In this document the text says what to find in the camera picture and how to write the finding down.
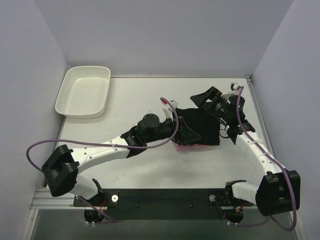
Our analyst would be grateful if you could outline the black t shirt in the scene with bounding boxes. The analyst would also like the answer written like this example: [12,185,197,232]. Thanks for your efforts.
[176,108,220,146]

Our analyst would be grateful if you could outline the white plastic bin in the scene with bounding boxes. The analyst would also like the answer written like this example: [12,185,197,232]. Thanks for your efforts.
[54,66,111,119]

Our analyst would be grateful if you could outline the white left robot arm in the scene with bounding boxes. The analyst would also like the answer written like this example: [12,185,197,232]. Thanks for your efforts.
[41,113,201,206]

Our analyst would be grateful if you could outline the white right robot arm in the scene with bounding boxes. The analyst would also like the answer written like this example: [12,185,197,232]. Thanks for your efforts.
[190,83,301,216]

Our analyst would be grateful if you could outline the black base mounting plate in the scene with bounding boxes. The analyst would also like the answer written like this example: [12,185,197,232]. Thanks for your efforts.
[73,188,252,221]

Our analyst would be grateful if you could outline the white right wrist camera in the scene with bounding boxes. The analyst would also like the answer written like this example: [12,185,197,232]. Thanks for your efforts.
[221,82,241,101]

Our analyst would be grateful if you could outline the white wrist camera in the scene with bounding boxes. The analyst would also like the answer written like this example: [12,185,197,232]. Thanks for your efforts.
[161,100,179,120]
[221,82,241,101]

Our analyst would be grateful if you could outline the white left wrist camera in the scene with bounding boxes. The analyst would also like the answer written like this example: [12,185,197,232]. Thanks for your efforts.
[161,100,179,120]

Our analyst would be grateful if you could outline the aluminium front rail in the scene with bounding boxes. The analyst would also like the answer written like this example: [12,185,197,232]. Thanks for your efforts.
[29,188,86,210]

